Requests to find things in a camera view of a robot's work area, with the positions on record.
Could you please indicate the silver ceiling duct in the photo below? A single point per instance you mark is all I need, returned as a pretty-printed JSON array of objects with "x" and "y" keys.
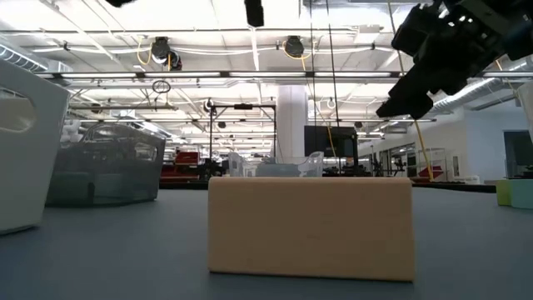
[
  {"x": 462, "y": 96},
  {"x": 21, "y": 58}
]

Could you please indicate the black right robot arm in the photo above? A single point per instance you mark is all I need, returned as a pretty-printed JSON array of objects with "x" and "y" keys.
[{"x": 520, "y": 39}]

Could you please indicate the red arrow sign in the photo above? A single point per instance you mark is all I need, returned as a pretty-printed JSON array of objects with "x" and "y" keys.
[{"x": 435, "y": 171}]

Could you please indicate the red tool cabinet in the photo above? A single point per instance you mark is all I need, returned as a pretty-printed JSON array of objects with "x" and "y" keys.
[{"x": 186, "y": 159}]

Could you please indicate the tan cardboard box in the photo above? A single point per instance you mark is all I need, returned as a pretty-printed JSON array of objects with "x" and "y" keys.
[{"x": 310, "y": 229}]

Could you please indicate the black metal frame rig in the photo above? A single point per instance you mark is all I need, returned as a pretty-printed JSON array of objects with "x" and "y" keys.
[{"x": 211, "y": 137}]

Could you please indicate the light teal foam block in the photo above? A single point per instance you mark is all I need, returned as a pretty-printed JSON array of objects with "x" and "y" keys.
[{"x": 522, "y": 193}]

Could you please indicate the clear plastic bin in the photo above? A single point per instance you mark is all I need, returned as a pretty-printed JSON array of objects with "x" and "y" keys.
[{"x": 279, "y": 170}]

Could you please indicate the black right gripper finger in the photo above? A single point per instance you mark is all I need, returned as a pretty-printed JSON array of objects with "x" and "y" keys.
[
  {"x": 393, "y": 108},
  {"x": 416, "y": 91}
]

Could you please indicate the white building pillar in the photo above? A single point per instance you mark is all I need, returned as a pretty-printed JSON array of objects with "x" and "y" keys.
[{"x": 291, "y": 125}]

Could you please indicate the long ceiling light bar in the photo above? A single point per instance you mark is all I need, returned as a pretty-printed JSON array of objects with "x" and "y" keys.
[{"x": 266, "y": 74}]

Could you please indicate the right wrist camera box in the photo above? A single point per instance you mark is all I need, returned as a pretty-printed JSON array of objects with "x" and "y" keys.
[{"x": 416, "y": 29}]

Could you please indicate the black monitor screen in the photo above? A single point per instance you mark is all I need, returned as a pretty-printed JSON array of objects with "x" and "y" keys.
[{"x": 329, "y": 141}]

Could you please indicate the yellow-green foam block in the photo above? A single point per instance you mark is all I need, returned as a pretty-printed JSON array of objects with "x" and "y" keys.
[{"x": 503, "y": 193}]

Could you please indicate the grey translucent plastic bin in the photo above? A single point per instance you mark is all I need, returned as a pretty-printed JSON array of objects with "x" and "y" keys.
[{"x": 108, "y": 158}]

